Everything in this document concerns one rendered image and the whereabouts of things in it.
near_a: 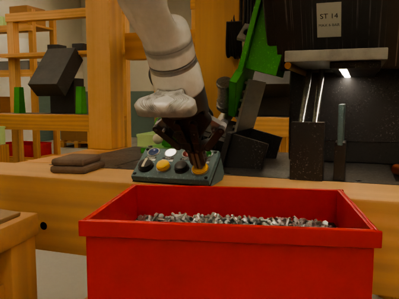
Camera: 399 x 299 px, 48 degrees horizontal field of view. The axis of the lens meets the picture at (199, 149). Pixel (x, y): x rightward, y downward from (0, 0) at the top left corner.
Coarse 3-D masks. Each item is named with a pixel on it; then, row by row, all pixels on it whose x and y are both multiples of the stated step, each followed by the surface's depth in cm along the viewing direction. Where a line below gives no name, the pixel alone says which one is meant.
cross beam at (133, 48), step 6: (192, 30) 147; (126, 36) 155; (132, 36) 154; (192, 36) 147; (126, 42) 155; (132, 42) 154; (138, 42) 154; (126, 48) 155; (132, 48) 154; (138, 48) 154; (126, 54) 155; (132, 54) 155; (138, 54) 154; (144, 54) 153; (132, 60) 158; (138, 60) 158; (144, 60) 158
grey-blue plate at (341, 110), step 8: (344, 104) 85; (344, 112) 86; (344, 120) 88; (344, 128) 90; (336, 144) 83; (344, 144) 83; (336, 152) 83; (344, 152) 83; (336, 160) 83; (344, 160) 83; (336, 168) 84; (344, 168) 83; (336, 176) 84; (344, 176) 84
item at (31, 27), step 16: (0, 32) 595; (32, 32) 582; (32, 48) 584; (0, 64) 610; (32, 64) 587; (32, 96) 592; (0, 112) 623; (32, 112) 595; (32, 144) 655; (48, 144) 637
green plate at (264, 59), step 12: (252, 12) 94; (252, 24) 94; (264, 24) 94; (252, 36) 95; (264, 36) 95; (252, 48) 96; (264, 48) 95; (276, 48) 94; (240, 60) 96; (252, 60) 96; (264, 60) 95; (276, 60) 94; (252, 72) 105; (264, 72) 95; (276, 72) 95
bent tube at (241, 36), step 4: (244, 24) 105; (248, 24) 105; (244, 28) 104; (240, 32) 103; (244, 32) 104; (240, 36) 103; (244, 36) 102; (240, 40) 103; (244, 40) 102; (220, 116) 105; (224, 116) 105; (228, 116) 105; (228, 120) 105
